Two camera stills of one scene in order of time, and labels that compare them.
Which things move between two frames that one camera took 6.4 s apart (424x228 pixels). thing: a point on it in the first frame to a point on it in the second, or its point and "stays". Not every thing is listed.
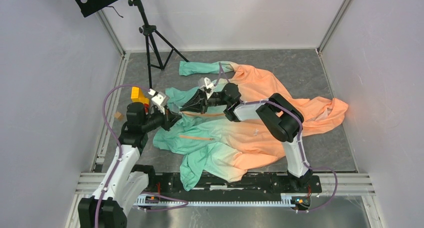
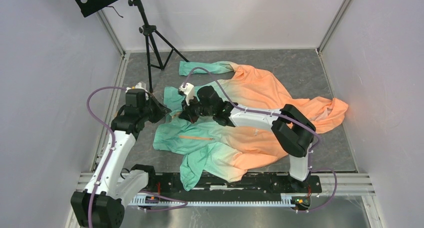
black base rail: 170,185 stays
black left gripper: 169,119 to 161,110
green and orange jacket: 214,148 stays
